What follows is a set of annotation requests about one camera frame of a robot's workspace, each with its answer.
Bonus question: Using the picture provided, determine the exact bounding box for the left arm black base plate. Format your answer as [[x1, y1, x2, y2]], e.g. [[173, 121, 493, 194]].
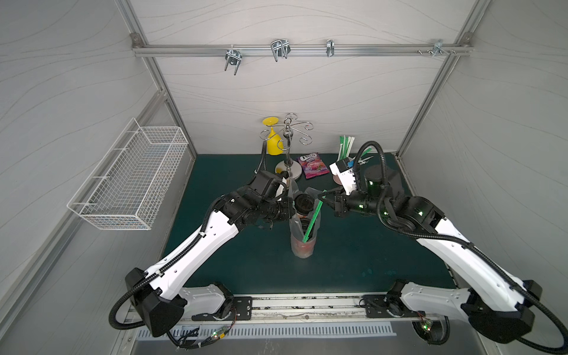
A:
[[191, 297, 253, 322]]

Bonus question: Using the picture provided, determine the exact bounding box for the purple snack packet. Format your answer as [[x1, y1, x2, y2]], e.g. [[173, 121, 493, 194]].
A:
[[297, 153, 330, 179]]

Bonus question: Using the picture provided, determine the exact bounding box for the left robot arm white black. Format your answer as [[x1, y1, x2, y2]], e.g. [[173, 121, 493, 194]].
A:
[[108, 170, 295, 337]]

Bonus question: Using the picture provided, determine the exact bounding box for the red milk tea cup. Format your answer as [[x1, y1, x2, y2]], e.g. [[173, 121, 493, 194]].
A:
[[294, 193, 315, 221], [291, 220, 317, 259]]

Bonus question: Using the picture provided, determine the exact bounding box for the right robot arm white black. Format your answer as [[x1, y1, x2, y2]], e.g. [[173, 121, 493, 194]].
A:
[[330, 141, 567, 354]]

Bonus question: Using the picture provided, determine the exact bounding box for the yellow plastic goblet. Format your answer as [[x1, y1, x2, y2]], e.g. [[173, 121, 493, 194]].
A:
[[260, 117, 283, 156]]

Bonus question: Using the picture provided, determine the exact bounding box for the metal cup hanging stand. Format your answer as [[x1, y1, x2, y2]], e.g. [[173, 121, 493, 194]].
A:
[[275, 112, 314, 180]]

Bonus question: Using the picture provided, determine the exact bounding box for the right base cable bundle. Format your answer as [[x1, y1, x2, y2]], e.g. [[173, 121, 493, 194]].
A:
[[410, 316, 452, 346]]

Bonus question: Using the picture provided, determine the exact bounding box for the clear plastic carrier bag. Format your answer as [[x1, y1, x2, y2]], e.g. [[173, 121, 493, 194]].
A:
[[288, 179, 323, 259]]

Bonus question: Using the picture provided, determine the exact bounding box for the base cable bundle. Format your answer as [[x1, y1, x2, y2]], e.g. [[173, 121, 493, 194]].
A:
[[166, 310, 237, 351], [410, 316, 452, 346]]

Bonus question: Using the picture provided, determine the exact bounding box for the white wire basket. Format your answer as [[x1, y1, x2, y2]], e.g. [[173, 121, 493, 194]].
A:
[[67, 118, 188, 231]]

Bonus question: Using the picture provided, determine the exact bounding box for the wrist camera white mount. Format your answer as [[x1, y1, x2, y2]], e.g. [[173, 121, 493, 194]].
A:
[[275, 178, 288, 201], [330, 158, 360, 196]]

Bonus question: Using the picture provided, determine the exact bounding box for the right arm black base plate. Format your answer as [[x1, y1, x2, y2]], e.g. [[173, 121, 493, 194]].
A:
[[359, 294, 419, 319]]

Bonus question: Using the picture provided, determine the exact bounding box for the aluminium overhead rail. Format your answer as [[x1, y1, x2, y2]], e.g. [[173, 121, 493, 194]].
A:
[[133, 41, 474, 58]]

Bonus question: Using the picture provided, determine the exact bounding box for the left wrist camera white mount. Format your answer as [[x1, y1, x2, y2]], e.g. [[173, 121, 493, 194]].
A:
[[275, 178, 288, 201]]

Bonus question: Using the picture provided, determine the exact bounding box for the white vent strip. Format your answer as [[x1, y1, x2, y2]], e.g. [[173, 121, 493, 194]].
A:
[[136, 321, 397, 341]]

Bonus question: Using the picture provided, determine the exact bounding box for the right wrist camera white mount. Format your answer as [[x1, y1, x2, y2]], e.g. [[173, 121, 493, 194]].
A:
[[330, 158, 360, 196]]

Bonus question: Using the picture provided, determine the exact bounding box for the left base cable bundle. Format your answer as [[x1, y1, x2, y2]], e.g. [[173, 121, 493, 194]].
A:
[[166, 310, 237, 351]]

